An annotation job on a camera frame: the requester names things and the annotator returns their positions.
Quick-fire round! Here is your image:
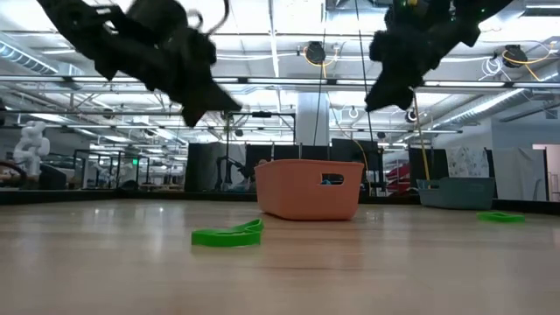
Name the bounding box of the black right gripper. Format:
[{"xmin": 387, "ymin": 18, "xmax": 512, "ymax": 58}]
[{"xmin": 365, "ymin": 16, "xmax": 481, "ymax": 113}]

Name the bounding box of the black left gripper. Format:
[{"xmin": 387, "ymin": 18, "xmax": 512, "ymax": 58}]
[{"xmin": 93, "ymin": 24, "xmax": 243, "ymax": 129}]

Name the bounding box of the black partition panel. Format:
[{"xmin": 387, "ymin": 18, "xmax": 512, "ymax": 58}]
[{"xmin": 185, "ymin": 138, "xmax": 387, "ymax": 194}]

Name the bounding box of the overhead light bar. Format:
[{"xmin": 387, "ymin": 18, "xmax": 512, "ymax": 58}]
[{"xmin": 0, "ymin": 74, "xmax": 560, "ymax": 88}]

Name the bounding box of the red parts shelf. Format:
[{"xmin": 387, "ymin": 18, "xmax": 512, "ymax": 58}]
[{"xmin": 384, "ymin": 161, "xmax": 413, "ymax": 196}]

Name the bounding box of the white patterned board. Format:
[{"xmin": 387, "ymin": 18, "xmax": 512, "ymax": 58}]
[{"xmin": 444, "ymin": 145, "xmax": 492, "ymax": 179}]

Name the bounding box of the grey-blue plastic basket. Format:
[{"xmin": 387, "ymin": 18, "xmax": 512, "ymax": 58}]
[{"xmin": 415, "ymin": 176, "xmax": 496, "ymax": 210}]

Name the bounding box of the orange plastic basket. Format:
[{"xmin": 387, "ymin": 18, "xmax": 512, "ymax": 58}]
[{"xmin": 254, "ymin": 158, "xmax": 365, "ymax": 222}]

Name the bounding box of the white humanoid robot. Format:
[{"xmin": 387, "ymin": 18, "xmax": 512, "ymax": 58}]
[{"xmin": 12, "ymin": 121, "xmax": 52, "ymax": 177}]

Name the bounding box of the black hanging power cable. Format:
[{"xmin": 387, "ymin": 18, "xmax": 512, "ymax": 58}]
[{"xmin": 353, "ymin": 0, "xmax": 378, "ymax": 196}]

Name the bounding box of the black stand frame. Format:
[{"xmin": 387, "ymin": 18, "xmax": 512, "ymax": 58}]
[{"xmin": 224, "ymin": 110, "xmax": 298, "ymax": 193}]

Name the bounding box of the yellow hanging cable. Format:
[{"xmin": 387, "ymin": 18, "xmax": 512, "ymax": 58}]
[{"xmin": 409, "ymin": 87, "xmax": 432, "ymax": 181}]

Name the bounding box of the thin black hanging cable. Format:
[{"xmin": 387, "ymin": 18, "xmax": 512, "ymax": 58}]
[{"xmin": 312, "ymin": 41, "xmax": 327, "ymax": 148}]

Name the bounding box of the black ceiling cable reel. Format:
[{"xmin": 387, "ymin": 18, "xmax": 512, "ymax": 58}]
[
  {"xmin": 303, "ymin": 40, "xmax": 328, "ymax": 67},
  {"xmin": 500, "ymin": 43, "xmax": 531, "ymax": 69}
]

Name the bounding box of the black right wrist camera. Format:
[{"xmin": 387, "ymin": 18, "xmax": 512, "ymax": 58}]
[{"xmin": 383, "ymin": 0, "xmax": 454, "ymax": 23}]

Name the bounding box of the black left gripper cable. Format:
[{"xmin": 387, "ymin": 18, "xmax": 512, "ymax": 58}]
[{"xmin": 185, "ymin": 0, "xmax": 232, "ymax": 36}]

